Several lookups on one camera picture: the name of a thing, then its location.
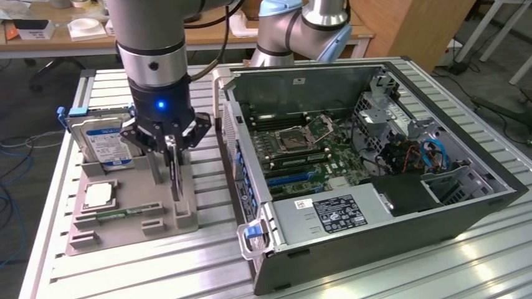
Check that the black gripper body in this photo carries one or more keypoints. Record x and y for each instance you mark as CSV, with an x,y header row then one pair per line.
x,y
162,106

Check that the low-profile graphics card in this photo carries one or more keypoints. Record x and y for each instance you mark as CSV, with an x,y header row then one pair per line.
x,y
178,180

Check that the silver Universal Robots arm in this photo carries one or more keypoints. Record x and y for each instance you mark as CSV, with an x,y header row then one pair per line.
x,y
150,37

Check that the hard disk with blue caddy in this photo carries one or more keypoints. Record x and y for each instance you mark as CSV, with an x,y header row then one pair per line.
x,y
99,140

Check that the grey parts rack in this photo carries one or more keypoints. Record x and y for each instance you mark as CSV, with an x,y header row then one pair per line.
x,y
138,193

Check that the silver CPU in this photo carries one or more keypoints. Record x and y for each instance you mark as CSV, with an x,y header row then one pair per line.
x,y
100,196

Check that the CPU socket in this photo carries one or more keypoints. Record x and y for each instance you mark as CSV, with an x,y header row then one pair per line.
x,y
292,140

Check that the green RAM stick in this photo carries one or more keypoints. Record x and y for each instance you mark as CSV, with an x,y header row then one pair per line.
x,y
120,213

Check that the black RAM stick with label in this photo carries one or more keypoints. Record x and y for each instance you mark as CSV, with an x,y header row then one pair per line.
x,y
299,159

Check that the blue expansion slot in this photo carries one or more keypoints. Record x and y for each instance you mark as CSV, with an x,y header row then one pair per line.
x,y
291,180

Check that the white cardboard box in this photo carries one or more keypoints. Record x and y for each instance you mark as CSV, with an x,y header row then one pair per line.
x,y
110,28

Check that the black office chair base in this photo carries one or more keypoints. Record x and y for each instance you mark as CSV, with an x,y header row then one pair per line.
x,y
54,67

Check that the metal socket cover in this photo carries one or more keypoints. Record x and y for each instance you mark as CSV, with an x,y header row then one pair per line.
x,y
322,127

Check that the white paper stack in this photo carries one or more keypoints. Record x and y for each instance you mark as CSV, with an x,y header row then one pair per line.
x,y
246,28

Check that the wooden desk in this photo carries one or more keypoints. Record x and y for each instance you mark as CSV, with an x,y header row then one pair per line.
x,y
50,43

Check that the green motherboard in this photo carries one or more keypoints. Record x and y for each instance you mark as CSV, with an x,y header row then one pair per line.
x,y
332,168

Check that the grey power supply unit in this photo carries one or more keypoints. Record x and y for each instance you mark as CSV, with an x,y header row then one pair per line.
x,y
291,218

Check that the silver chipset heatsink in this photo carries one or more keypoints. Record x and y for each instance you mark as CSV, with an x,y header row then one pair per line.
x,y
338,183

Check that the white tape roll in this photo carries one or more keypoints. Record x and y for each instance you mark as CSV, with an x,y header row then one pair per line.
x,y
82,3

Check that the white box with black lid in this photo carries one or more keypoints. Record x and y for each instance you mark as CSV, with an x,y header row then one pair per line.
x,y
35,29

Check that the grey cup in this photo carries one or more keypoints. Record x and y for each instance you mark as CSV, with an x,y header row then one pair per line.
x,y
60,3

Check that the perforated metal drive cage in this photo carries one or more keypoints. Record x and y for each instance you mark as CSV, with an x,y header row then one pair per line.
x,y
374,124

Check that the open black PC case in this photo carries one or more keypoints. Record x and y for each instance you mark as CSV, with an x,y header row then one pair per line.
x,y
374,249

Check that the wooden cabinet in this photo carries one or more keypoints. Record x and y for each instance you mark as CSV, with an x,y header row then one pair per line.
x,y
415,31

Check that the grey disk bay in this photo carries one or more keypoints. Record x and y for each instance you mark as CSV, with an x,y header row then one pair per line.
x,y
458,183

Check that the black power adapter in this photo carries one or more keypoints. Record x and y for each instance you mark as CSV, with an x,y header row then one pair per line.
x,y
458,68

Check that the black floor stand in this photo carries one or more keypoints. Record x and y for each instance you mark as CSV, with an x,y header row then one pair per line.
x,y
503,107

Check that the white table frame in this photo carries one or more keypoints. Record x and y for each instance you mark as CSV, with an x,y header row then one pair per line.
x,y
488,28

